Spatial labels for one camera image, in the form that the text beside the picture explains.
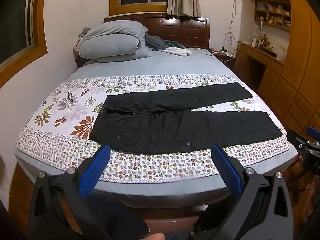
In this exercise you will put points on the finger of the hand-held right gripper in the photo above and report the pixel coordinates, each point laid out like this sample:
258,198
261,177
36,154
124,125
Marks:
296,138
313,131

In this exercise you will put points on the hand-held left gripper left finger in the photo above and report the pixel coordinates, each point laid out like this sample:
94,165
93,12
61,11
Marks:
96,170

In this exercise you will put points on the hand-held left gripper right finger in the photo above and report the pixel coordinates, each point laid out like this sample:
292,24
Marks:
228,167

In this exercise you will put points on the black pants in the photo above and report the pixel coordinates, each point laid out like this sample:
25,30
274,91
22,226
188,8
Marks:
155,127

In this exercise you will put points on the person's left leg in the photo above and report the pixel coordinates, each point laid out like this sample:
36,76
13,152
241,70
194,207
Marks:
120,217

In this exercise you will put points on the floral quilted blanket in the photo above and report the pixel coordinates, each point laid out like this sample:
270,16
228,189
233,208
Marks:
75,110

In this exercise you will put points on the black eyeglasses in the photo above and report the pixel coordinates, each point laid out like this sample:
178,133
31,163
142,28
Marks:
70,98

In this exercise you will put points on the wooden wardrobe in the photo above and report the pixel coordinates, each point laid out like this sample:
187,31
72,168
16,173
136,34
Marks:
300,55

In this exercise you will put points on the black keyboard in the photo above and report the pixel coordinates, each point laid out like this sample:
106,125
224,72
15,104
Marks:
268,51

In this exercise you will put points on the wooden desk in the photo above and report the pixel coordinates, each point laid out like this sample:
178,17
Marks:
255,52

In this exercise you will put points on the wooden nightstand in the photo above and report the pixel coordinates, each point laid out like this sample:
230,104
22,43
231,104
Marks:
228,61

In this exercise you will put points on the small potted plant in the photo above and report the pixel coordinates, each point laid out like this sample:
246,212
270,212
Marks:
263,40

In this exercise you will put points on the white bottle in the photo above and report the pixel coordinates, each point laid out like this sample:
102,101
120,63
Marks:
254,42

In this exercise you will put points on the power strip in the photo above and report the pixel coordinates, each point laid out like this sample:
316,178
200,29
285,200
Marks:
222,52

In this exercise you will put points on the grey pillow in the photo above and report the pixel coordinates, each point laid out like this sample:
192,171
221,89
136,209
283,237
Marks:
115,28
125,57
107,46

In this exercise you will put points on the white towel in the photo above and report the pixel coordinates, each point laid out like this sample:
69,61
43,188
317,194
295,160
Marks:
178,51

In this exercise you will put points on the pile of clothes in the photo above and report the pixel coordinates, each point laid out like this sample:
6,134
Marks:
83,32

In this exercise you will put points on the dark wooden headboard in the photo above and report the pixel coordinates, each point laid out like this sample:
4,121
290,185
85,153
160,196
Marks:
195,32

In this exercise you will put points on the dark grey blanket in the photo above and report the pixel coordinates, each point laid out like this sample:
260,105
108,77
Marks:
155,42

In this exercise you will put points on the black items on headboard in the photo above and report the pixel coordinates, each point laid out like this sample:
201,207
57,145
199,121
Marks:
186,18

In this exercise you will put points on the large wooden framed window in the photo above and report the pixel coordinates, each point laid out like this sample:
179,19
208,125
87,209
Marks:
15,17

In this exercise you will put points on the wooden wall shelf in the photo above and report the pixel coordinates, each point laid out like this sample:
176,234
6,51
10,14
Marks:
272,12

